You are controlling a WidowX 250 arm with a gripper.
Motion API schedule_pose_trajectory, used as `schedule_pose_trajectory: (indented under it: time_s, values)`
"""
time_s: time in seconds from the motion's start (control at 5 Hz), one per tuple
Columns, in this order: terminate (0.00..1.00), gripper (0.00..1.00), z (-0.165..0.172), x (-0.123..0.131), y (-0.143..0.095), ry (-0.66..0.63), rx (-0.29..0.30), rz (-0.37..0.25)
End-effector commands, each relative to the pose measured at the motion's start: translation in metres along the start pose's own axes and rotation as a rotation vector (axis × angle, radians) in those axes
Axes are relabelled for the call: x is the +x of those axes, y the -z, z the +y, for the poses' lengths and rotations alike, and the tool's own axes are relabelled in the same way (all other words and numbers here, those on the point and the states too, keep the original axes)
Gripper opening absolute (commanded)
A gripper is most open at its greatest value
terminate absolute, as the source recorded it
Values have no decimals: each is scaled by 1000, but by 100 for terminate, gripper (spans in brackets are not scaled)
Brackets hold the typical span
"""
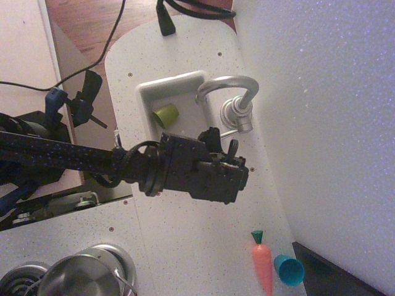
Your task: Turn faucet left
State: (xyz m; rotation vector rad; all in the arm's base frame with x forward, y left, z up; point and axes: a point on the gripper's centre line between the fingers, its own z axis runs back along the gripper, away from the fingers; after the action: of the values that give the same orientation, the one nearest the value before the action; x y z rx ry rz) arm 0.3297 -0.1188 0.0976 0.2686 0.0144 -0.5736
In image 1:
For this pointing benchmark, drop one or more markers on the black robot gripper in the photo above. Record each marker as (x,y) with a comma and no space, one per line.
(199,167)

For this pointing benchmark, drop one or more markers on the silver stove burner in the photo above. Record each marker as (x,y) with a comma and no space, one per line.
(23,279)

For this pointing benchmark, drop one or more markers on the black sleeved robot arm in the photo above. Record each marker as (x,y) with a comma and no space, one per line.
(27,157)

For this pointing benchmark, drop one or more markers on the silver toy faucet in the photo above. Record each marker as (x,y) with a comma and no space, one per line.
(236,113)

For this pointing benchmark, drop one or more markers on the teal plastic cup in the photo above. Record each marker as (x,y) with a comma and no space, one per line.
(290,270)

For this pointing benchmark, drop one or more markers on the green plastic cup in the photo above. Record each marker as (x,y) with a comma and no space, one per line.
(165,115)

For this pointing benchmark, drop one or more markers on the white toy sink basin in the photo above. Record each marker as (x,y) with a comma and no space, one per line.
(180,91)

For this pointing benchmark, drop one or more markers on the stainless steel pot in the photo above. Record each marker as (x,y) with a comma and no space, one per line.
(102,269)

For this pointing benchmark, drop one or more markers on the orange toy carrot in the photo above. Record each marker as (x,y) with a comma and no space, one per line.
(262,258)

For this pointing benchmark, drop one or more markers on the blue black clamp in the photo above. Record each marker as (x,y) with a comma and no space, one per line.
(81,106)

